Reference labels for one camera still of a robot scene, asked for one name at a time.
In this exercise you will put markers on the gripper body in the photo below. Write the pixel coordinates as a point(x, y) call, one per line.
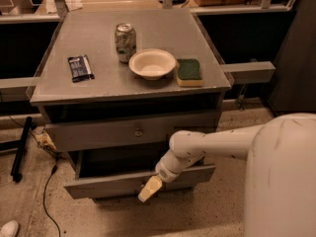
point(165, 173)

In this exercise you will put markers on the grey drawer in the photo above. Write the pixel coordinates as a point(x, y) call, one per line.
point(84, 135)
point(112, 174)

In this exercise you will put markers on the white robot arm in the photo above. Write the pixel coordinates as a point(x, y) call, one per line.
point(280, 183)

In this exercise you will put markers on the grey top drawer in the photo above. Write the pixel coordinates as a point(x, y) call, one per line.
point(84, 135)

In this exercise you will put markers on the grey drawer cabinet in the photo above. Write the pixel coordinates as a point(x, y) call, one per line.
point(116, 92)

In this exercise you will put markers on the green yellow sponge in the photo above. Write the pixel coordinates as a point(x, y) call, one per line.
point(188, 73)

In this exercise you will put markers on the white paper bowl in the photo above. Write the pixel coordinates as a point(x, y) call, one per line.
point(152, 63)

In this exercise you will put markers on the white power strip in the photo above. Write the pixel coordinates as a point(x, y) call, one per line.
point(45, 141)

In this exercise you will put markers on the dark blue snack packet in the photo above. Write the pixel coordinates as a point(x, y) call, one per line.
point(80, 68)

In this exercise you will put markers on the black bar on floor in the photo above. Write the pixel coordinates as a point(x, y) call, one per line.
point(15, 172)

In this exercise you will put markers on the green silver soda can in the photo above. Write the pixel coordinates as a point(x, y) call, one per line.
point(125, 40)

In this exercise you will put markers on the white shoe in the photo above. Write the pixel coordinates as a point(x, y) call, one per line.
point(10, 229)

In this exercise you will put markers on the white cloth on counter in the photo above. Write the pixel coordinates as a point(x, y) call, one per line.
point(73, 5)

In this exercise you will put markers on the grey right rail beam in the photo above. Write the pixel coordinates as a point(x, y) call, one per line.
point(250, 72)

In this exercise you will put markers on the grey rail beam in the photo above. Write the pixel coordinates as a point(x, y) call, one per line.
point(17, 89)
point(250, 72)

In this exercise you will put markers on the grey left rail beam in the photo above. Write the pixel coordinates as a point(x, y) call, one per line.
point(17, 89)

